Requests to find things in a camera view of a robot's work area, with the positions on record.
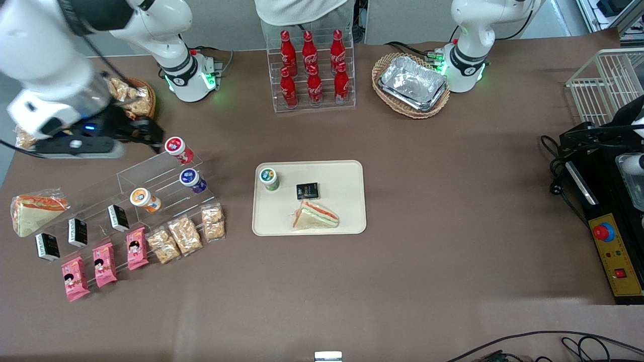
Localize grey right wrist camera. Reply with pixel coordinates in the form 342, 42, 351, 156
35, 136, 125, 159

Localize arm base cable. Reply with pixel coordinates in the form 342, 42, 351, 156
190, 46, 235, 81
385, 41, 446, 66

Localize oval wicker basket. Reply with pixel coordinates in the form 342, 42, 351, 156
371, 52, 451, 120

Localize beige plastic tray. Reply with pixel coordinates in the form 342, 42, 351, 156
252, 160, 367, 236

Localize red cola bottle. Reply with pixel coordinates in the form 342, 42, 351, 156
280, 30, 297, 71
334, 62, 350, 104
330, 29, 347, 66
301, 30, 318, 68
280, 67, 298, 109
306, 64, 324, 105

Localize white wire basket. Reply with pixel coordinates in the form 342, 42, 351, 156
566, 48, 644, 126

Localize clear acrylic stepped display stand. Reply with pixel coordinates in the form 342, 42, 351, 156
28, 150, 222, 290

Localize green gum bottle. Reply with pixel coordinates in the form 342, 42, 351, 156
259, 167, 280, 193

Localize black box device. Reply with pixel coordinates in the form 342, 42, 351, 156
598, 0, 628, 17

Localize pink cartoon snack packet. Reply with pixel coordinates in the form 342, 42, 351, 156
92, 243, 118, 288
60, 255, 91, 303
126, 227, 150, 271

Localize left arm base cable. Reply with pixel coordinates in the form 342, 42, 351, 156
385, 41, 446, 66

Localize red gum bottle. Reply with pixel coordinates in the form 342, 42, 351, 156
165, 136, 194, 164

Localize purple gum bottle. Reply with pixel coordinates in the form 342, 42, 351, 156
180, 168, 208, 194

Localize black tray sealing machine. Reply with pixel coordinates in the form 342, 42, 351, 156
558, 93, 644, 305

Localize round dark wicker basket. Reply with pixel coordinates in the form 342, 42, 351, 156
103, 75, 156, 121

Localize small wrapped triangle sandwich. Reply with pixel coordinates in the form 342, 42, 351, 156
289, 200, 340, 231

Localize person torso in white shirt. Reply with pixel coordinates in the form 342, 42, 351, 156
254, 0, 355, 38

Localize black white rice ball packet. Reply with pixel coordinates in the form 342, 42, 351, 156
68, 218, 88, 248
108, 204, 130, 233
35, 232, 61, 262

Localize orange gum bottle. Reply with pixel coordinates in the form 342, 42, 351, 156
130, 188, 162, 213

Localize aluminium frame shelf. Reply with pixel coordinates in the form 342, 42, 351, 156
576, 0, 644, 47

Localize clear bag of fried snacks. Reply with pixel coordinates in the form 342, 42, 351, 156
14, 125, 40, 149
107, 77, 152, 117

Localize long black floor cable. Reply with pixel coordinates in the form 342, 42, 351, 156
445, 329, 644, 362

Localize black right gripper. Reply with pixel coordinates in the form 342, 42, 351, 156
75, 110, 165, 153

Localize black power cable with plug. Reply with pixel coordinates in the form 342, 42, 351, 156
540, 133, 584, 214

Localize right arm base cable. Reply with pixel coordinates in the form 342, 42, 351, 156
190, 46, 235, 81

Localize large wrapped triangle sandwich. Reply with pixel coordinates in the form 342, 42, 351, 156
10, 189, 69, 238

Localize wrapped puffed rice crisp bar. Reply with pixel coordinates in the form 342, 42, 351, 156
168, 215, 203, 257
146, 227, 182, 265
201, 204, 226, 243

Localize clear acrylic bottle rack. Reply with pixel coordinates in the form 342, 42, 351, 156
266, 28, 356, 113

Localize silver foil trays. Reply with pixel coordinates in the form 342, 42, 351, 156
378, 55, 448, 111

